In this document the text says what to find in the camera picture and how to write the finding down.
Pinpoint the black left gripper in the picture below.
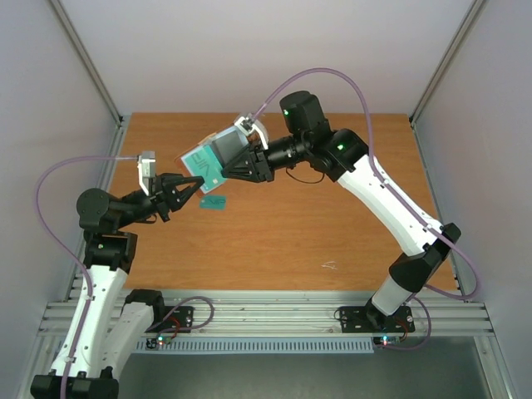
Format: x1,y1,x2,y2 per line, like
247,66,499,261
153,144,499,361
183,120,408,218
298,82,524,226
116,172,204,229

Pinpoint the teal credit card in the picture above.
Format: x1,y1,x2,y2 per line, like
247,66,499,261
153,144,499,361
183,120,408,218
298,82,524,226
199,195,227,210
180,145,226,195

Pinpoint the brown leather card holder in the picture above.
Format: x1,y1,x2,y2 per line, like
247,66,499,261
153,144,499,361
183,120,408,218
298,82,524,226
175,126,249,197

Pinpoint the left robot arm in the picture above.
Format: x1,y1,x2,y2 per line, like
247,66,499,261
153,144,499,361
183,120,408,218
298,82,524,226
30,173,204,398

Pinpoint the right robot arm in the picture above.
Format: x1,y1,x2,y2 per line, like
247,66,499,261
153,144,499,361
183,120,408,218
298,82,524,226
222,91,461,331

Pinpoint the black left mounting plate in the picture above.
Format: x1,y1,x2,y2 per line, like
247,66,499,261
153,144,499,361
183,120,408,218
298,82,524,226
146,306,194,333

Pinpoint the black mounting plate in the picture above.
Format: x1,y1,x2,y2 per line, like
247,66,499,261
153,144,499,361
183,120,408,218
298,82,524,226
333,306,416,333
146,306,194,333

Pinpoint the left controller board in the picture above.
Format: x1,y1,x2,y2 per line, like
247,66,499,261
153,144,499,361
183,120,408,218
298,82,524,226
145,336,173,351

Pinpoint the controller board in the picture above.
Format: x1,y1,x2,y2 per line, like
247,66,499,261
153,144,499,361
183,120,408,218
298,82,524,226
373,335,406,347
145,336,173,351

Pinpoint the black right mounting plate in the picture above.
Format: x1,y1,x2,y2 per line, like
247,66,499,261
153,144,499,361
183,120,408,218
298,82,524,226
333,306,416,333

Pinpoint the right controller board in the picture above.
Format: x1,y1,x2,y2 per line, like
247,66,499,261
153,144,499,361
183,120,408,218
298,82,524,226
373,335,406,347

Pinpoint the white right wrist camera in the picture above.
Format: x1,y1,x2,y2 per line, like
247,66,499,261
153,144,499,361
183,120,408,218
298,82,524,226
233,113,269,150

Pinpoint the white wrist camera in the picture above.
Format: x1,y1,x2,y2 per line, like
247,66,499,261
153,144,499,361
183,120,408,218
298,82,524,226
233,113,269,150
137,150,156,196

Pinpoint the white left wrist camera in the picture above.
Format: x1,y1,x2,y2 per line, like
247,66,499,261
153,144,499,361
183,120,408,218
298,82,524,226
137,150,156,196

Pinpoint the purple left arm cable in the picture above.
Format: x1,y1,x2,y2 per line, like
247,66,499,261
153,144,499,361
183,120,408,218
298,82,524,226
35,155,140,399

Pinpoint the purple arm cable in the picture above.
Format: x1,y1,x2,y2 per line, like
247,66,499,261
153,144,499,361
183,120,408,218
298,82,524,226
251,67,481,352
35,155,140,399

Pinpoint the aluminium frame post left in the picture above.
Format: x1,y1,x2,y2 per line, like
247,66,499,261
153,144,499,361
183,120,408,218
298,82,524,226
46,0,125,126

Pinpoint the aluminium frame post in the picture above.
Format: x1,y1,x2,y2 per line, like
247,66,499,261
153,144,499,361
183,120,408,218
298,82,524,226
409,0,490,126
46,0,125,126

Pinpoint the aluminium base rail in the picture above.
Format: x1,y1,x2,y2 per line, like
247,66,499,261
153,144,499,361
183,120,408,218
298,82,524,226
39,290,495,337

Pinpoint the grey slotted cable duct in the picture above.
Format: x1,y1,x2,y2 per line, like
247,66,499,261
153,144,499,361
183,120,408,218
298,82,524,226
133,337,374,356

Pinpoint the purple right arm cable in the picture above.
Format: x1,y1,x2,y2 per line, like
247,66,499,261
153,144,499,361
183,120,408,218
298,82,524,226
251,67,481,352

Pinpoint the aluminium frame post right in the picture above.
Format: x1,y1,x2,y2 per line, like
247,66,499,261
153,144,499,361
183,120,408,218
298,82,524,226
409,0,490,126

